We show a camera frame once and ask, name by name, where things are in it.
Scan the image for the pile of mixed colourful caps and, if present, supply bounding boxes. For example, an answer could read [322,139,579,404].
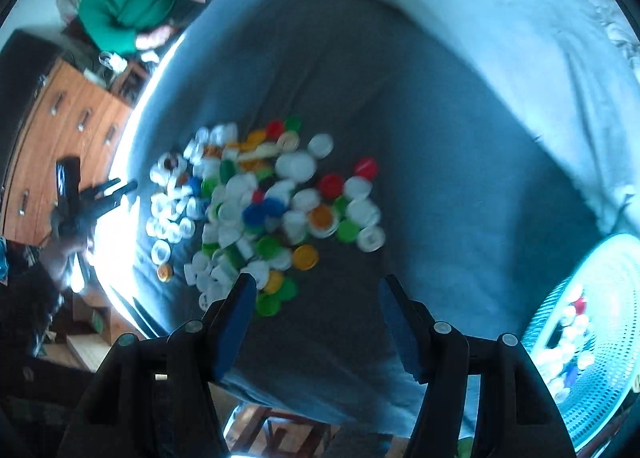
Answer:
[145,117,387,317]

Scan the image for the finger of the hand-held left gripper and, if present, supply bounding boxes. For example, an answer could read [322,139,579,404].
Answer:
[87,180,140,219]
[80,178,123,203]

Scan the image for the small wooden stool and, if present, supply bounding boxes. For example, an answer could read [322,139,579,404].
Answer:
[107,60,151,103]

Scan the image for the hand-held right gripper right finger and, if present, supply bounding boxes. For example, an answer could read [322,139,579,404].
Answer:
[377,275,576,458]

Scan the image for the wooden chest of drawers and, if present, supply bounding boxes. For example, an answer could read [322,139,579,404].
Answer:
[2,58,133,246]

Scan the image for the grey-blue bed sheet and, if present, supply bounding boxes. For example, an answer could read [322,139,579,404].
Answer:
[92,0,616,439]

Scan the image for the group of white bottle caps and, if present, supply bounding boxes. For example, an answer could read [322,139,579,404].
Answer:
[537,283,598,404]

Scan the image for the blue perforated plastic basket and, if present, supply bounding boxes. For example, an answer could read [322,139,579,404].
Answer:
[520,233,640,451]

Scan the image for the white crumpled sheet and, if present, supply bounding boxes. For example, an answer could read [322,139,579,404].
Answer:
[595,0,640,63]

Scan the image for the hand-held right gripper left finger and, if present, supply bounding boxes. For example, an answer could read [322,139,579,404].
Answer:
[70,272,258,458]

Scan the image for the black flat television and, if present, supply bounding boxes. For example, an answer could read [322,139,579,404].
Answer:
[0,30,63,189]

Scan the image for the light blue duvet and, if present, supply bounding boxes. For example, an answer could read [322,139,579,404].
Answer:
[300,0,640,239]

